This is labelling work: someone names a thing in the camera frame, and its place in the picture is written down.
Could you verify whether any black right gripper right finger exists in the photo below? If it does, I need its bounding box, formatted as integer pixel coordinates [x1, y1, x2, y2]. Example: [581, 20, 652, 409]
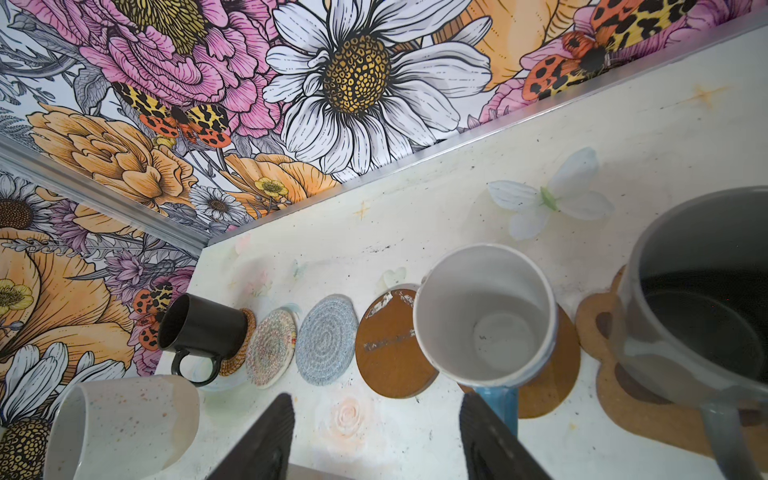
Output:
[459, 393, 551, 480]

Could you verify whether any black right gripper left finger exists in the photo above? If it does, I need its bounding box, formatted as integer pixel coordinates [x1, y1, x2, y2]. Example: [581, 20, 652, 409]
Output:
[208, 393, 295, 480]

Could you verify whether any plain brown wooden coaster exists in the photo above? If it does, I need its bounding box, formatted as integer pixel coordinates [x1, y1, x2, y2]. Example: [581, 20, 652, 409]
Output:
[458, 302, 582, 420]

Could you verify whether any round woven rattan coaster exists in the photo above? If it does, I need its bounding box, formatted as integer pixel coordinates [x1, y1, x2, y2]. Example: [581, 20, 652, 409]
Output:
[220, 308, 257, 377]

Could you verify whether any grey-blue braided rope coaster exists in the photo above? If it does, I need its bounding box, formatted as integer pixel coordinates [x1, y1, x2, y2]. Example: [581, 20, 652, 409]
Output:
[295, 294, 359, 386]

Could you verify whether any white mug blue handle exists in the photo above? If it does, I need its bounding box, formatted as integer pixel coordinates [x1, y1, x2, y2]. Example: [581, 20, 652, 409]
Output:
[413, 244, 559, 434]

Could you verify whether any scratched dark brown wooden coaster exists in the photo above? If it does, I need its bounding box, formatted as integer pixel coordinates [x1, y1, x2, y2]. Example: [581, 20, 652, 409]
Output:
[355, 287, 438, 399]

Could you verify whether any black mug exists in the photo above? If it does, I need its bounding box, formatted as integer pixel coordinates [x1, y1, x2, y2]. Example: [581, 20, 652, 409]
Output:
[157, 293, 249, 388]

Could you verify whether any cork paw print coaster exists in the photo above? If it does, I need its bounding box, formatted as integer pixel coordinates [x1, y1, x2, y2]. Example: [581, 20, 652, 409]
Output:
[574, 263, 768, 463]

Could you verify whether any grey mug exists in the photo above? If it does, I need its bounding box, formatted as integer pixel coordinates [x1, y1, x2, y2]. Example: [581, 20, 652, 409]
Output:
[609, 186, 767, 479]

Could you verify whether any aluminium corner post left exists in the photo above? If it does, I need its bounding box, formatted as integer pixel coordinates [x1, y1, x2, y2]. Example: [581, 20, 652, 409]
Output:
[1, 135, 208, 256]

